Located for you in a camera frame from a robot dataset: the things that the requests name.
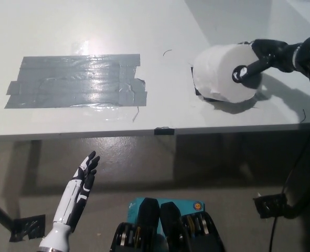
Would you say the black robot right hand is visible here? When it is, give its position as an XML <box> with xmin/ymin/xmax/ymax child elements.
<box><xmin>232</xmin><ymin>35</ymin><xmax>310</xmax><ymax>84</ymax></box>

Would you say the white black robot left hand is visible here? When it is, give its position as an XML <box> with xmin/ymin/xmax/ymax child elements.
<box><xmin>52</xmin><ymin>151</ymin><xmax>101</xmax><ymax>233</ymax></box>

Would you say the white toilet paper roll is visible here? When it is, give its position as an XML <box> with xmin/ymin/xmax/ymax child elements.
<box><xmin>191</xmin><ymin>44</ymin><xmax>263</xmax><ymax>103</ymax></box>

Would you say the black teal robot torso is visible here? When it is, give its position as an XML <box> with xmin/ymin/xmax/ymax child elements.
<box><xmin>110</xmin><ymin>197</ymin><xmax>225</xmax><ymax>252</ymax></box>

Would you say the black tape square area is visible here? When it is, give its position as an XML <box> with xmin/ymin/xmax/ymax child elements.
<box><xmin>190</xmin><ymin>65</ymin><xmax>218</xmax><ymax>102</ymax></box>

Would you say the small black tape strip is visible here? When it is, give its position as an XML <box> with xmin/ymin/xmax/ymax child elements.
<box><xmin>154</xmin><ymin>127</ymin><xmax>175</xmax><ymax>136</ymax></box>

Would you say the grey duct tape patch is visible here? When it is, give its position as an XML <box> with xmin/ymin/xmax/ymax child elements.
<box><xmin>4</xmin><ymin>54</ymin><xmax>147</xmax><ymax>109</ymax></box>

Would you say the thin black cable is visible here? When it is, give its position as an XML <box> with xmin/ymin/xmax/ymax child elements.
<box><xmin>270</xmin><ymin>132</ymin><xmax>310</xmax><ymax>252</ymax></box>

